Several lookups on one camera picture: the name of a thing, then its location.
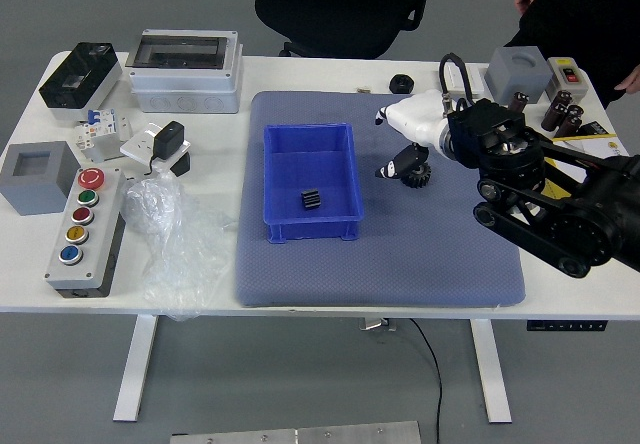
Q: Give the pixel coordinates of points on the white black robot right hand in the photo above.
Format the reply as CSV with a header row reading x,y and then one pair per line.
x,y
420,114

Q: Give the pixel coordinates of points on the person's left hand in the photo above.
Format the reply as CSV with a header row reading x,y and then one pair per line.
x,y
635,80

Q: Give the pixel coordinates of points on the large black gear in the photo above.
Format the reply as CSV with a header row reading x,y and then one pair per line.
x,y
419,178

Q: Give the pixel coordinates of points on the small black gear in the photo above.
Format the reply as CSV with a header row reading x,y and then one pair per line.
x,y
310,200

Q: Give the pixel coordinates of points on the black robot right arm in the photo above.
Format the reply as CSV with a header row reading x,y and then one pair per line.
x,y
505,139

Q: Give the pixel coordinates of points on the yellow white cardboard box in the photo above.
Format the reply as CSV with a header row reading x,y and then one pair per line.
x,y
595,145

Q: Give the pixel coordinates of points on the grey distribution box clear window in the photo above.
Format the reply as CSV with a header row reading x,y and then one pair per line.
x,y
185,84

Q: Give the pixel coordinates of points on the small black box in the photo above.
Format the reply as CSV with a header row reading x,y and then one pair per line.
x,y
182,164

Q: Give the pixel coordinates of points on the small metal piece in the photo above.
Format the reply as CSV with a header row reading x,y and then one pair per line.
x,y
363,90

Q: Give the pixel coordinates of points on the small black module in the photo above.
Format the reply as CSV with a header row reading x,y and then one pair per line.
x,y
596,130

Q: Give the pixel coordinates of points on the person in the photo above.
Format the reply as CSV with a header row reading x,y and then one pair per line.
x,y
585,19

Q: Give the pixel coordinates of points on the brown capacitor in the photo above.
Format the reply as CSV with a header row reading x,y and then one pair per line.
x,y
554,111
572,120
520,100

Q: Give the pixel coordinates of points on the grey cube round recess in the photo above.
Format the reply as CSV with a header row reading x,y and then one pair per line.
x,y
515,79

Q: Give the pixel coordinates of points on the blue plastic bin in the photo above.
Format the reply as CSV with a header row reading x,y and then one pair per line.
x,y
310,164

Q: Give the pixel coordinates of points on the black office chair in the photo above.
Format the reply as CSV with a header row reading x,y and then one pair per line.
x,y
340,9

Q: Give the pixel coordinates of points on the blue-grey mat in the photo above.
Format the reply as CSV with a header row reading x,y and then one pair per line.
x,y
400,264

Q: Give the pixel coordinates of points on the black power adapter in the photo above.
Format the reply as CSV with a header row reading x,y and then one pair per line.
x,y
167,139

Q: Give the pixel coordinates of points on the black table control panel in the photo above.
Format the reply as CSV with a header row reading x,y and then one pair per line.
x,y
565,325

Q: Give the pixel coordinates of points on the white table leg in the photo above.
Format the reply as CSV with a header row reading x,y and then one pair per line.
x,y
135,369
492,374

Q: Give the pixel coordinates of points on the clear plastic bag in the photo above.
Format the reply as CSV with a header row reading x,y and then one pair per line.
x,y
170,244

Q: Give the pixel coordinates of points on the white socket panel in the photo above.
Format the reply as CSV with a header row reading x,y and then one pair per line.
x,y
137,146

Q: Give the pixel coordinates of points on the white blue circuit breaker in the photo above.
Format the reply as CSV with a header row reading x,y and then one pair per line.
x,y
105,121

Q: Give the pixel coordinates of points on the white orange circuit breaker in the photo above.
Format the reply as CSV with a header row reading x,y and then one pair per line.
x,y
85,136

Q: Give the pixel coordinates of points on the metal plate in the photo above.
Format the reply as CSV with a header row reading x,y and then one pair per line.
x,y
300,434

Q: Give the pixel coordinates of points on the grey five-button control station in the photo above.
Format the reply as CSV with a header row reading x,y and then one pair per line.
x,y
80,274

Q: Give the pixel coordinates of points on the grey cube square recess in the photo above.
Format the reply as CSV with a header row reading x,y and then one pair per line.
x,y
30,194

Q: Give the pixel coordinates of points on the white wall switch panel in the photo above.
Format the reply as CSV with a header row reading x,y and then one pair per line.
x,y
477,79

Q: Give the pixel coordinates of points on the grey two-button switch box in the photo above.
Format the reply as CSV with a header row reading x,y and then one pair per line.
x,y
567,76

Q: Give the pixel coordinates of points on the metal under-table bracket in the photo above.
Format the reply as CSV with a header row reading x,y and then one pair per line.
x,y
377,324

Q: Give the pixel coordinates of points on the black-lidded white enclosure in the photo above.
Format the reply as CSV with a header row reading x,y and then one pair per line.
x,y
75,81

